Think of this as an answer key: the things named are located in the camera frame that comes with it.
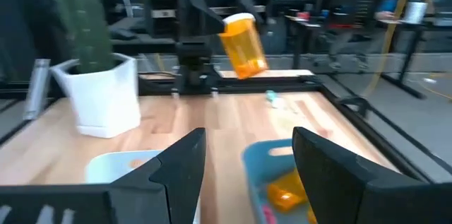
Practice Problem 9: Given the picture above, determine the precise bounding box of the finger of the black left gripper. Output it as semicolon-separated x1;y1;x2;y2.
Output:
178;0;227;38

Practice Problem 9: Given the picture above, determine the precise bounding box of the blue plastic bin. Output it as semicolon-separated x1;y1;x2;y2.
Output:
242;138;319;224

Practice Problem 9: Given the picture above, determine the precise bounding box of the white cylinder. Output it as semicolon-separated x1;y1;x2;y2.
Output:
403;1;429;25

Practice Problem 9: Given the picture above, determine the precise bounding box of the white plastic bin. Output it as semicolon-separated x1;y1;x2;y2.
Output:
85;150;167;184

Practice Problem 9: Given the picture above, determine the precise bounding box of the black pegboard panel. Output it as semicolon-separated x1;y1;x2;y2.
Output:
330;0;376;29

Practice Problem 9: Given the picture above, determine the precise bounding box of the desk with black legs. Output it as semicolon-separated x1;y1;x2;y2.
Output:
284;14;354;71

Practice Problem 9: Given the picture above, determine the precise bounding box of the white plant pot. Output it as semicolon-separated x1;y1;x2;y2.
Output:
50;53;141;139

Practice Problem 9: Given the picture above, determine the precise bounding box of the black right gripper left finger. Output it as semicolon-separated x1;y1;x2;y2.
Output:
0;127;207;224

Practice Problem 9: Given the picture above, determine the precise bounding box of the green cactus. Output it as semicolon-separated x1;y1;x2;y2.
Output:
45;0;114;73

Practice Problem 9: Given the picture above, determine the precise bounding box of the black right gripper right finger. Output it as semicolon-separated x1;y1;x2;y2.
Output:
292;126;452;224

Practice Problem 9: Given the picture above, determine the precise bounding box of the silver metal bracket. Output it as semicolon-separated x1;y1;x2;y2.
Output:
23;58;52;121

